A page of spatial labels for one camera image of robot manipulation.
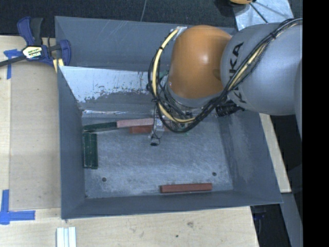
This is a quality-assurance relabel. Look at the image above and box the red-brown flat block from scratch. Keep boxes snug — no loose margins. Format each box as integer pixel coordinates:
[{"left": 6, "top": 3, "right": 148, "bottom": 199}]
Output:
[
  {"left": 116, "top": 118, "right": 155, "bottom": 129},
  {"left": 127, "top": 126, "right": 153, "bottom": 135},
  {"left": 159, "top": 182, "right": 214, "bottom": 194}
]

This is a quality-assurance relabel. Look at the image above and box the grey metal bin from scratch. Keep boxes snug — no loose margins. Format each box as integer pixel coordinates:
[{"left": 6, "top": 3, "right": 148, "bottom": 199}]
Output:
[{"left": 54, "top": 15, "right": 284, "bottom": 220}]

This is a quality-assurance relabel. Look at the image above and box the dark green flat block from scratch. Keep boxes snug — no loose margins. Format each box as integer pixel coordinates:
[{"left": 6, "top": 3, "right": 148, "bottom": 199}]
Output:
[
  {"left": 82, "top": 121, "right": 118, "bottom": 133},
  {"left": 82, "top": 132, "right": 93, "bottom": 168},
  {"left": 90, "top": 133, "right": 99, "bottom": 170}
]

